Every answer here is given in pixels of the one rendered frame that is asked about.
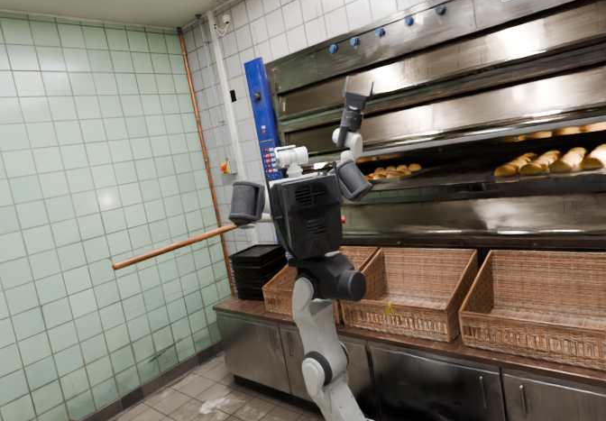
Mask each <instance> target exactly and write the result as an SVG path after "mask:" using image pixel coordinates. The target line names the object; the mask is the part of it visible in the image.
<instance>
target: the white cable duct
mask: <svg viewBox="0 0 606 421"><path fill-rule="evenodd" d="M207 17H208V21H209V26H210V31H211V35H212V40H213V45H214V50H215V55H216V63H217V67H218V72H219V77H220V81H221V86H222V90H223V96H224V100H225V109H226V113H227V118H228V123H229V127H230V132H231V136H232V141H233V146H234V155H235V159H236V164H237V168H238V173H239V178H240V180H245V175H244V171H243V162H242V157H241V152H240V148H239V143H238V139H237V134H236V129H235V124H234V116H233V111H232V107H231V102H230V97H229V92H228V87H227V83H226V78H225V70H224V65H223V61H222V55H221V50H220V46H219V41H218V37H217V32H216V29H215V26H214V24H215V18H214V14H213V10H211V9H210V10H209V11H207ZM250 233H251V237H252V245H255V244H258V241H257V235H256V231H255V227H254V228H252V229H250Z"/></svg>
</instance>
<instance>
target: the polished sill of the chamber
mask: <svg viewBox="0 0 606 421"><path fill-rule="evenodd" d="M592 184H606V172H597V173H586V174H574V175H563V176H552V177H541V178H519V179H507V180H496V181H484V182H473V183H462V184H451V185H439V186H428V187H416V188H394V189H383V190H372V191H370V192H369V193H368V194H367V195H366V196H365V197H363V198H362V199H371V198H385V197H412V196H426V195H440V194H454V193H468V192H482V191H496V190H510V189H523V188H551V187H565V186H579V185H592Z"/></svg>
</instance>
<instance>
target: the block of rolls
mask: <svg viewBox="0 0 606 421"><path fill-rule="evenodd" d="M584 158H585V159H584ZM580 162H581V163H580ZM579 163H580V168H581V169H602V168H604V167H605V166H606V144H602V145H599V146H597V147H596V148H595V150H594V151H592V152H591V153H590V154H588V151H587V150H586V149H585V148H582V147H575V148H573V149H571V150H570V151H569V152H567V153H566V154H565V155H563V154H562V153H561V152H560V151H548V152H546V153H544V154H542V155H541V156H539V157H538V156H537V155H536V154H535V153H531V152H529V153H526V154H524V155H522V156H520V157H518V158H516V159H515V160H512V161H510V162H508V163H506V164H504V165H502V166H500V167H498V168H497V169H496V170H495V171H494V175H495V177H497V178H501V177H509V176H514V175H515V173H518V172H519V173H520V175H523V176H525V175H536V174H540V173H541V172H542V171H543V170H546V168H549V170H550V172H566V171H571V170H573V168H575V166H576V165H578V164H579Z"/></svg>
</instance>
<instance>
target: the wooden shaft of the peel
mask: <svg viewBox="0 0 606 421"><path fill-rule="evenodd" d="M233 229H236V227H235V226H234V224H229V225H226V226H223V227H220V228H217V229H215V230H212V231H209V232H206V233H202V234H199V235H196V236H193V237H190V238H188V239H185V240H182V241H179V242H176V243H172V244H169V245H166V246H163V247H160V248H158V249H155V250H152V251H149V252H145V253H142V254H139V255H136V256H133V257H131V258H128V259H125V260H122V261H118V262H115V263H113V265H112V268H113V270H120V269H122V268H125V267H128V266H131V265H133V264H135V263H138V262H141V261H146V260H149V259H151V258H153V257H156V256H159V255H162V254H164V253H167V252H172V251H174V250H177V249H179V248H182V247H185V246H188V245H190V244H192V243H197V242H200V241H203V240H205V239H208V238H211V237H213V236H216V235H219V234H221V233H226V232H229V231H232V230H233Z"/></svg>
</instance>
